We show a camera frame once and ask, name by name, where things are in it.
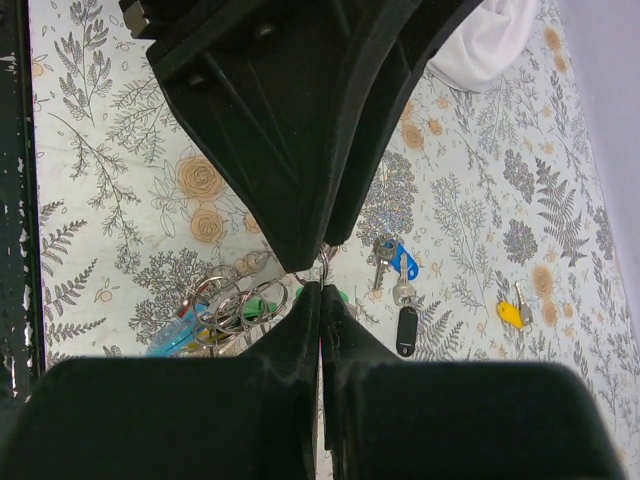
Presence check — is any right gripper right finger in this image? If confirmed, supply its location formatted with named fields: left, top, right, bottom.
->
left=320, top=285, right=624, bottom=479

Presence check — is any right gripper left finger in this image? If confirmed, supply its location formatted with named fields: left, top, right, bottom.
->
left=1, top=282, right=320, bottom=479

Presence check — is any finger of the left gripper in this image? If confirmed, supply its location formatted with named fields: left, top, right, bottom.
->
left=148, top=1, right=379, bottom=272
left=324, top=0, right=479, bottom=245

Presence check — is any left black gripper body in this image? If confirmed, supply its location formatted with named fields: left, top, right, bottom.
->
left=118, top=0, right=210, bottom=40

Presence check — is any green tag key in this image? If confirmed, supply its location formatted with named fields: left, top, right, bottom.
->
left=239, top=285, right=349, bottom=324

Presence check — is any black tag key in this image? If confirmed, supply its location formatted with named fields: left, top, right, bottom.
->
left=392, top=253, right=419, bottom=358

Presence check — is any white crumpled cloth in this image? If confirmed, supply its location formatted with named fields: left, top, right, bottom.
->
left=426, top=0, right=540, bottom=93

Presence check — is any blue tag key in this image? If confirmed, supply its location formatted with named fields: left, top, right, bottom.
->
left=373, top=235, right=419, bottom=290

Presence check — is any yellow tag key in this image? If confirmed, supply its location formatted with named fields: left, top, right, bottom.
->
left=496, top=282, right=533, bottom=330

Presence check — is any floral table mat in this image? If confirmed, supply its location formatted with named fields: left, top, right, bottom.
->
left=29, top=1, right=639, bottom=479

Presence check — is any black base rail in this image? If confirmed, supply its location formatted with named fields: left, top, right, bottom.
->
left=1, top=1, right=45, bottom=407

